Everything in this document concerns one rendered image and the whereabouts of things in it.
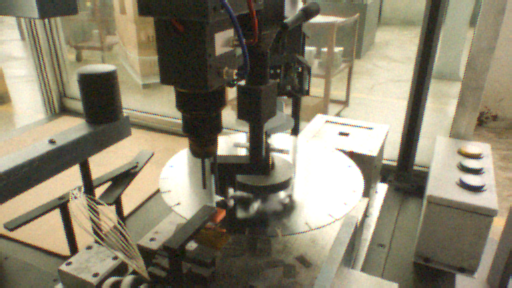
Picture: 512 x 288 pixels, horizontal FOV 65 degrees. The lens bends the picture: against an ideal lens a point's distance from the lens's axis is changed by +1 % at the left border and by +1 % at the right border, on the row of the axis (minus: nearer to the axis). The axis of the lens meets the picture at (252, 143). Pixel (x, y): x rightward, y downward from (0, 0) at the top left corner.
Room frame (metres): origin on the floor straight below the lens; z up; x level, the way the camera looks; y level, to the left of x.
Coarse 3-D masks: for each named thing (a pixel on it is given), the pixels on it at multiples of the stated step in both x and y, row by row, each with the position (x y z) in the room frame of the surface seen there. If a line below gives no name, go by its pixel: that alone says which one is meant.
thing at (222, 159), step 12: (252, 132) 0.49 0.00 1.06; (264, 132) 0.49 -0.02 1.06; (252, 144) 0.49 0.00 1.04; (264, 144) 0.49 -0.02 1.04; (228, 156) 0.50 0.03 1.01; (240, 156) 0.50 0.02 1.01; (252, 156) 0.49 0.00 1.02; (264, 156) 0.50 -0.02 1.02; (228, 168) 0.48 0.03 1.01; (240, 168) 0.48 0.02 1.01; (252, 168) 0.48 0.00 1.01; (264, 168) 0.48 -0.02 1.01; (228, 180) 0.50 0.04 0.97; (228, 192) 0.49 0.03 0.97
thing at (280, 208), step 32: (192, 160) 0.61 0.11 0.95; (320, 160) 0.61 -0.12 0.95; (192, 192) 0.51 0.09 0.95; (256, 192) 0.51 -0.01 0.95; (288, 192) 0.51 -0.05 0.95; (320, 192) 0.51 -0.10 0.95; (352, 192) 0.51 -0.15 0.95; (224, 224) 0.43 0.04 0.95; (256, 224) 0.43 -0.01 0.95; (288, 224) 0.43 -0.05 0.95; (320, 224) 0.43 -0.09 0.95
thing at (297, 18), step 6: (306, 6) 0.51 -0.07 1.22; (312, 6) 0.52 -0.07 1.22; (318, 6) 0.53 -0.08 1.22; (300, 12) 0.50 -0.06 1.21; (306, 12) 0.51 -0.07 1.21; (312, 12) 0.51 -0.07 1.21; (318, 12) 0.52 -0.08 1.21; (288, 18) 0.49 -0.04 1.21; (294, 18) 0.49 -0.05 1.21; (300, 18) 0.49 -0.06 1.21; (306, 18) 0.51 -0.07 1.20; (312, 18) 0.52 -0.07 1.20; (282, 24) 0.48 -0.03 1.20; (288, 24) 0.47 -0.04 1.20; (294, 24) 0.48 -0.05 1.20; (282, 30) 0.48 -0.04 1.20
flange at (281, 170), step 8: (272, 160) 0.57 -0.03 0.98; (280, 160) 0.60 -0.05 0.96; (288, 160) 0.60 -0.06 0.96; (272, 168) 0.56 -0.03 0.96; (280, 168) 0.57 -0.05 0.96; (288, 168) 0.57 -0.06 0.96; (240, 176) 0.54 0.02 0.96; (248, 176) 0.54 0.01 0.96; (256, 176) 0.54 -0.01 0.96; (264, 176) 0.54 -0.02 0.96; (272, 176) 0.54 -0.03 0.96; (280, 176) 0.54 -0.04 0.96; (288, 176) 0.54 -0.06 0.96; (240, 184) 0.53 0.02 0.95; (248, 184) 0.52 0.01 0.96; (256, 184) 0.52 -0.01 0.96; (264, 184) 0.52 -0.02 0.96; (272, 184) 0.52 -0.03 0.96; (280, 184) 0.53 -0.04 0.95
